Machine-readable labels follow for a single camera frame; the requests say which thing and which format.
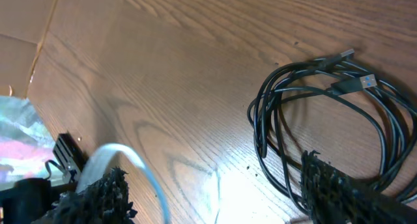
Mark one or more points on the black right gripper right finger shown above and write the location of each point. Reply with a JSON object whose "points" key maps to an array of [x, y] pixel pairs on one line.
{"points": [[330, 196]]}

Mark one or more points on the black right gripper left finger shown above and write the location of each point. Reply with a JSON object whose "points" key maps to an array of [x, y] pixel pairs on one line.
{"points": [[103, 202]]}

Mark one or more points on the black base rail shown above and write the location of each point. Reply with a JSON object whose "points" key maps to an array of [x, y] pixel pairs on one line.
{"points": [[29, 199]]}

